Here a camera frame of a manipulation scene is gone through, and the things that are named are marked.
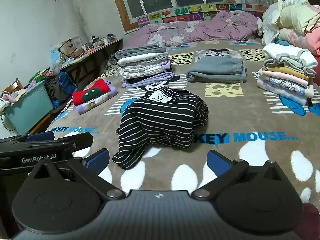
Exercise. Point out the Mickey Mouse brown blanket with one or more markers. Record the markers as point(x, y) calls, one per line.
point(244, 122)

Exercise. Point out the purple floral duvet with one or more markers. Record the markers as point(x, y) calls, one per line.
point(226, 25)

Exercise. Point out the cluttered wooden desk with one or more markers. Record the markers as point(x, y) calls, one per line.
point(88, 67)

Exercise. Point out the left stack folded clothes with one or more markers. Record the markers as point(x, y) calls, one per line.
point(144, 65)

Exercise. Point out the pile of unfolded clothes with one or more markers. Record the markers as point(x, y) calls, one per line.
point(290, 35)

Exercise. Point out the teal storage box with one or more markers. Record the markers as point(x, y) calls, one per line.
point(31, 107)

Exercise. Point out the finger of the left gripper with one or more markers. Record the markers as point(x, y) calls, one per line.
point(44, 136)

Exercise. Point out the stack folded clothes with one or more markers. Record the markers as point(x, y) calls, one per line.
point(288, 72)
point(144, 65)

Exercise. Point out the lilac floral folded garment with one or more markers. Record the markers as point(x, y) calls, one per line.
point(85, 107)

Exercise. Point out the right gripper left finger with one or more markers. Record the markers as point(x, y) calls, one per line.
point(87, 170)

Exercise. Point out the red green folded sweater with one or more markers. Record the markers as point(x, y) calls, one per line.
point(99, 88)

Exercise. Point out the black white striped shirt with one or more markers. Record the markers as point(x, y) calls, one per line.
point(165, 116)

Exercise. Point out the grey folded garment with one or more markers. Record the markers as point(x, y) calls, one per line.
point(214, 69)

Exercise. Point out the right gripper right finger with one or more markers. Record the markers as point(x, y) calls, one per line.
point(228, 173)

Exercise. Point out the right stack folded clothes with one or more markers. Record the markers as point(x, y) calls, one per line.
point(288, 72)

